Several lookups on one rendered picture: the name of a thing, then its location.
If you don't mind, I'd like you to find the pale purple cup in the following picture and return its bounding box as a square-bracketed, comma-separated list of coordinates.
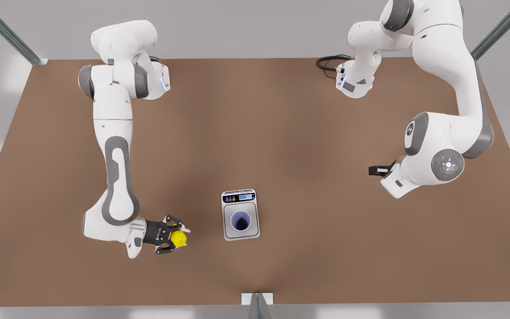
[230, 210, 252, 232]

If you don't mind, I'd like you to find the silver digital kitchen scale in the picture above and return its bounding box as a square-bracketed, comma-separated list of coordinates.
[221, 189, 261, 241]

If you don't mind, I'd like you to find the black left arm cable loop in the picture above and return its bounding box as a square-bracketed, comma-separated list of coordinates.
[316, 54, 353, 80]

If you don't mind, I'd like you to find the silver frame post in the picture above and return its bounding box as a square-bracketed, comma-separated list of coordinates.
[471, 0, 510, 61]
[241, 292, 274, 319]
[0, 0, 49, 66]

